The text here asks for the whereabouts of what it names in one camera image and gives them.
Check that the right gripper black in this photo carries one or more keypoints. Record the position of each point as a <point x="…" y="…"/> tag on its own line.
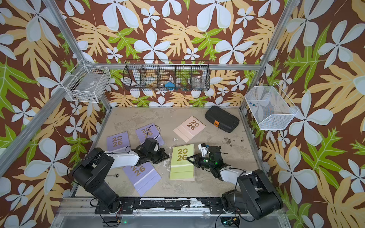
<point x="197" y="159"/>

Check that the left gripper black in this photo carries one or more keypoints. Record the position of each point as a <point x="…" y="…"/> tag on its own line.
<point x="163" y="156"/>

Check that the green calendar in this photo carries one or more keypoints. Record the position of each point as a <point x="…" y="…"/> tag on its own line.
<point x="180" y="167"/>

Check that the purple calendar front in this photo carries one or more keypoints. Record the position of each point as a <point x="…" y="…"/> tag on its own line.
<point x="143" y="177"/>

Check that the purple calendar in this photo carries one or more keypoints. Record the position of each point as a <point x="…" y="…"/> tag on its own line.
<point x="150" y="131"/>
<point x="143" y="177"/>
<point x="118" y="143"/>

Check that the pink calendar back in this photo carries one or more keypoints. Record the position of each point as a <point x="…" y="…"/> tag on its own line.
<point x="189" y="129"/>

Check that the pink calendar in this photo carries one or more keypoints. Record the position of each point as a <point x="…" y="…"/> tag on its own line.
<point x="184" y="179"/>
<point x="189" y="129"/>

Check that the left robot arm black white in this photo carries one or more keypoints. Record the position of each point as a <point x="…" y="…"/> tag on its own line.
<point x="90" y="172"/>

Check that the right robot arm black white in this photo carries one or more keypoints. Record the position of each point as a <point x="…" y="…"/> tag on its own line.
<point x="253" y="192"/>

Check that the pink calendar centre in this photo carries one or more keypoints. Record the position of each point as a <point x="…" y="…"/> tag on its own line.
<point x="184" y="179"/>

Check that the purple calendar back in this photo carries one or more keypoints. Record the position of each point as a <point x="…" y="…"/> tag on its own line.
<point x="150" y="131"/>

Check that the purple calendar far left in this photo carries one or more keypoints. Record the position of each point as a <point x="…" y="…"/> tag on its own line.
<point x="118" y="143"/>

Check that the black tool case orange latch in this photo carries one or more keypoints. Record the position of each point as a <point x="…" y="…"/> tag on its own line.
<point x="222" y="119"/>

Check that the blue object in basket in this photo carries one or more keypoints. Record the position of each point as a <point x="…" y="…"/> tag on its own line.
<point x="170" y="86"/>

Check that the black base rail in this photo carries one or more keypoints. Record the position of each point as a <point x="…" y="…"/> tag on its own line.
<point x="129" y="205"/>

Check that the black wire basket back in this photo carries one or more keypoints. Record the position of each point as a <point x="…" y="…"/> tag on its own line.
<point x="187" y="75"/>

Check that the white wire basket right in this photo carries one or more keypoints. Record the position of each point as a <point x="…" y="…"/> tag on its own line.
<point x="271" y="107"/>

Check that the white wire basket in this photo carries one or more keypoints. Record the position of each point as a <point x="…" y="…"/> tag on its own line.
<point x="87" y="83"/>
<point x="271" y="107"/>

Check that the white wire basket left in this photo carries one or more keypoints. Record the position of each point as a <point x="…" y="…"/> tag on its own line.
<point x="87" y="83"/>

